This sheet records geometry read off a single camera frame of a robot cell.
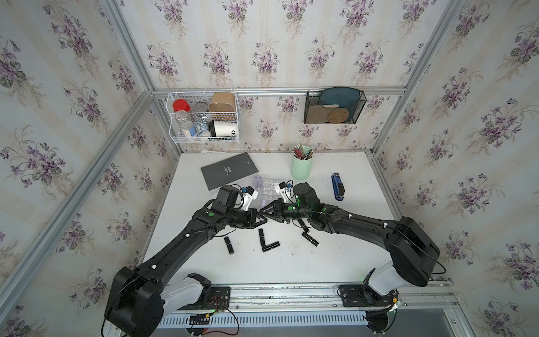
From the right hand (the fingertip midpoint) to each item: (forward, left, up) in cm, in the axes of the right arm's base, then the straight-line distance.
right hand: (262, 214), depth 75 cm
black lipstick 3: (-7, -1, -17) cm, 18 cm away
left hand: (-3, -2, -2) cm, 4 cm away
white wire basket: (+42, +29, +12) cm, 52 cm away
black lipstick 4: (-2, -20, -18) cm, 26 cm away
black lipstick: (-6, +14, -17) cm, 23 cm away
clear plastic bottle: (+34, +34, +15) cm, 50 cm away
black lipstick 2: (-2, +1, -17) cm, 18 cm away
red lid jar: (+45, +38, +17) cm, 61 cm away
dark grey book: (+32, +21, -14) cm, 41 cm away
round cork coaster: (+48, -34, +9) cm, 59 cm away
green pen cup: (+32, -17, -7) cm, 37 cm away
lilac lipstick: (+23, +3, -13) cm, 26 cm away
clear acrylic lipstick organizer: (+19, -1, -16) cm, 25 cm away
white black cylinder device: (+38, +20, +9) cm, 44 cm away
